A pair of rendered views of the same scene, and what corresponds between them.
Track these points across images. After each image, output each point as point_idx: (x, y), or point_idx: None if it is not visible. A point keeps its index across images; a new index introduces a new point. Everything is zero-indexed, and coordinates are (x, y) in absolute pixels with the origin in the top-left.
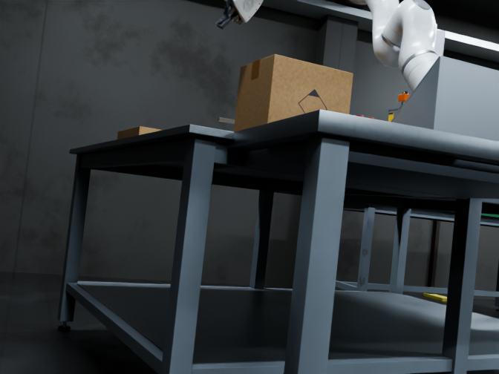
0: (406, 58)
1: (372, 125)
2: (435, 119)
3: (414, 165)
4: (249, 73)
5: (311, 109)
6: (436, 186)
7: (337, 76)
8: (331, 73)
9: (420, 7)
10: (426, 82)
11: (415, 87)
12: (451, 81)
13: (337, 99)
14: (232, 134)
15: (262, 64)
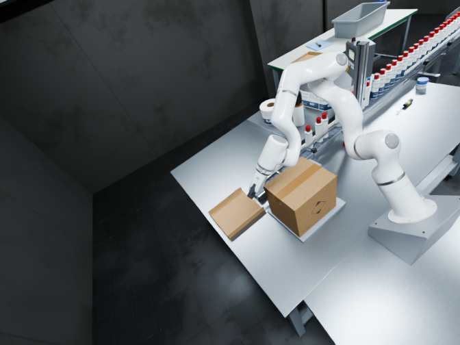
0: (381, 182)
1: None
2: (416, 257)
3: None
4: (272, 196)
5: (317, 209)
6: None
7: (328, 185)
8: (325, 187)
9: (393, 148)
10: (411, 238)
11: (389, 202)
12: (430, 239)
13: (330, 193)
14: (302, 300)
15: (284, 205)
